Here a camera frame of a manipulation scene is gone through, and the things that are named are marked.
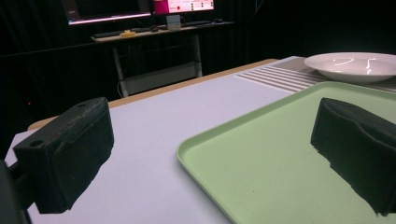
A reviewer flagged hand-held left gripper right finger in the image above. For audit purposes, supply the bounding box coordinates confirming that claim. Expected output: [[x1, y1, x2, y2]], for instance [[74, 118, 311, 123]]
[[310, 97, 396, 217]]

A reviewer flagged light green plastic tray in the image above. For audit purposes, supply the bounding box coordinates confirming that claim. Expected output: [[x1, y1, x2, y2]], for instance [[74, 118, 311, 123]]
[[176, 80, 396, 224]]

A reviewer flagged white striped table mat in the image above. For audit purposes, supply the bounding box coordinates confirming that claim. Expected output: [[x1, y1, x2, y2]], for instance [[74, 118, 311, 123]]
[[234, 55, 396, 94]]

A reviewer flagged black keyboard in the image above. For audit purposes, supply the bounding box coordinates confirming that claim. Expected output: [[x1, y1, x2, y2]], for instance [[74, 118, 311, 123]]
[[92, 27, 153, 39], [181, 20, 213, 28]]

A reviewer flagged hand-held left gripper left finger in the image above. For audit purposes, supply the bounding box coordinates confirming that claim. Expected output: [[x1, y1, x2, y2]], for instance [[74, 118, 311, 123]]
[[12, 96, 115, 215]]

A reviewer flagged white-legged desk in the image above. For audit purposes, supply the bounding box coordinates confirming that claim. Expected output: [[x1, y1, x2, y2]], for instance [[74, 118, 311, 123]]
[[90, 21, 235, 98]]

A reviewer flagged computer monitor with pink screen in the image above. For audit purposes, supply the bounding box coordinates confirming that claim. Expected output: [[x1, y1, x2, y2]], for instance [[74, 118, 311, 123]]
[[152, 0, 215, 16]]

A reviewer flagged small white box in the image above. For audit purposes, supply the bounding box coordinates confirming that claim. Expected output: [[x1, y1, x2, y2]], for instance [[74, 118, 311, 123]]
[[165, 14, 182, 32]]

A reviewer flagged white shallow plate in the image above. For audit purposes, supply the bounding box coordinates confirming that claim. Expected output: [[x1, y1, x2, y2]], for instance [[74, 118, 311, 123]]
[[304, 51, 396, 84]]

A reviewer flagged computer monitor with dark screen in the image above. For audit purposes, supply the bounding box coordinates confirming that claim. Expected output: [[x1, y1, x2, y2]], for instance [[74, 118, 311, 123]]
[[60, 0, 152, 26]]

